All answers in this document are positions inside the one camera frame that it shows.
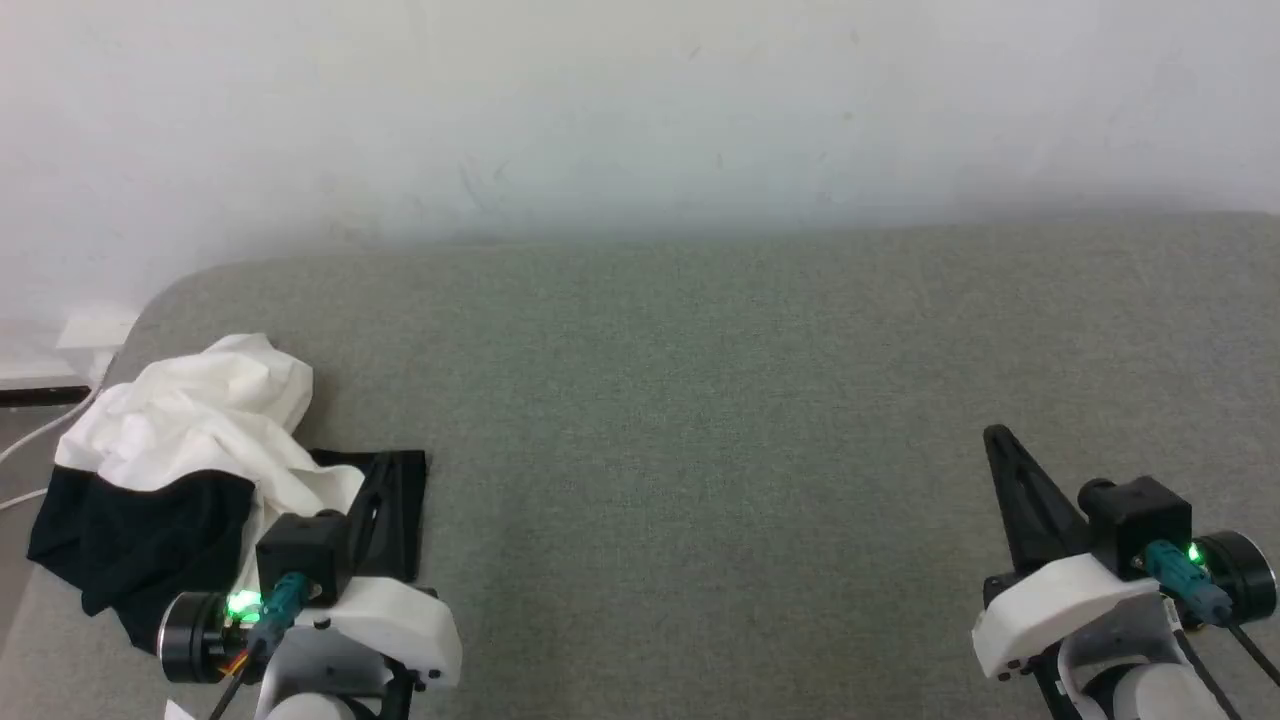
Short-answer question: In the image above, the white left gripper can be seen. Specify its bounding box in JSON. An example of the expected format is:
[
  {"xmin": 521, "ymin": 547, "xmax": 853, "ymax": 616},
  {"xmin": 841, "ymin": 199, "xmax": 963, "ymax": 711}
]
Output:
[{"xmin": 298, "ymin": 455, "xmax": 463, "ymax": 693}]

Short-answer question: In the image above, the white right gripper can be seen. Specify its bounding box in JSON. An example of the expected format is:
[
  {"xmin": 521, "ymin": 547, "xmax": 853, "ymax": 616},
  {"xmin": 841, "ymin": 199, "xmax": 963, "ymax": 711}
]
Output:
[{"xmin": 972, "ymin": 425, "xmax": 1166, "ymax": 681}]

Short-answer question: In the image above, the white and black t-shirt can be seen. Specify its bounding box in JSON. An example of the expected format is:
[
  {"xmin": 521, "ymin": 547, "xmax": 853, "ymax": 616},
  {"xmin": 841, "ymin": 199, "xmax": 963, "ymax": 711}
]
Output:
[{"xmin": 27, "ymin": 333, "xmax": 428, "ymax": 656}]

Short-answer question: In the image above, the grey-green fabric sofa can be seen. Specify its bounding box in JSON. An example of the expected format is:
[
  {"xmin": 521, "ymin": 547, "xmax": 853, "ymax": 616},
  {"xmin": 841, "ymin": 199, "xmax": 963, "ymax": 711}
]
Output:
[{"xmin": 0, "ymin": 210, "xmax": 1280, "ymax": 720}]

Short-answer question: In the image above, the black baseboard strip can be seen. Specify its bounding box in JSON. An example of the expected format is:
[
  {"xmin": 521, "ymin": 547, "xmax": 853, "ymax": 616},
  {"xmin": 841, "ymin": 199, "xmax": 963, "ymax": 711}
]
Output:
[{"xmin": 0, "ymin": 385, "xmax": 96, "ymax": 408}]

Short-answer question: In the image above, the teal-plug black camera cable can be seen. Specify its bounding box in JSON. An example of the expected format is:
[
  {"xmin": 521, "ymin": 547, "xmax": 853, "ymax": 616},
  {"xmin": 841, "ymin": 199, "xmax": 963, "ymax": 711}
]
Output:
[
  {"xmin": 208, "ymin": 572, "xmax": 313, "ymax": 720},
  {"xmin": 1143, "ymin": 540, "xmax": 1280, "ymax": 691}
]

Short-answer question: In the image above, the white wall socket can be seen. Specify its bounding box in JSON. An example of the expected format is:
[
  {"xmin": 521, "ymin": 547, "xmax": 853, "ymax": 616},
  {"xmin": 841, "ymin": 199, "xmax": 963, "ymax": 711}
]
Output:
[{"xmin": 57, "ymin": 305, "xmax": 138, "ymax": 351}]

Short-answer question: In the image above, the white power cable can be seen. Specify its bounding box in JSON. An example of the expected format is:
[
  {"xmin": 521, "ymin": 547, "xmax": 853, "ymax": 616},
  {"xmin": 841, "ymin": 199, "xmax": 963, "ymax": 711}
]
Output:
[{"xmin": 0, "ymin": 350, "xmax": 113, "ymax": 513}]

